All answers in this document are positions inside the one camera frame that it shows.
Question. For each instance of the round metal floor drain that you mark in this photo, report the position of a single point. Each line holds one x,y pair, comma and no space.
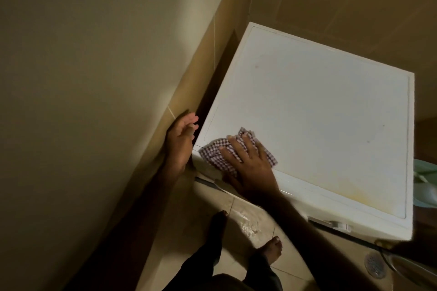
374,264

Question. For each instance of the person's dark shorts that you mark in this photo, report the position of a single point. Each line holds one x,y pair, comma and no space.
211,273

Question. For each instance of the person's left hand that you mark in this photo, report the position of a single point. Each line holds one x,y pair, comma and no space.
179,144

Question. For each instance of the white washing machine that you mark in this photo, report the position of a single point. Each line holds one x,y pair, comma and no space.
314,117

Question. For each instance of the person's right hand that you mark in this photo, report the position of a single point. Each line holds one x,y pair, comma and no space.
252,168

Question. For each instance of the black white striped scrubber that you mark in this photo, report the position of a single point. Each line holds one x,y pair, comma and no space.
215,152

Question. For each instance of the person's right forearm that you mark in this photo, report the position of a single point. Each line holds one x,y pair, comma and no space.
307,243

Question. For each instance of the person's left forearm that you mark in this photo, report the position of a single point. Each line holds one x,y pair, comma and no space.
123,236

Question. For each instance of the teal plastic basket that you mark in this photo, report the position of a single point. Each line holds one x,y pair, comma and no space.
425,185

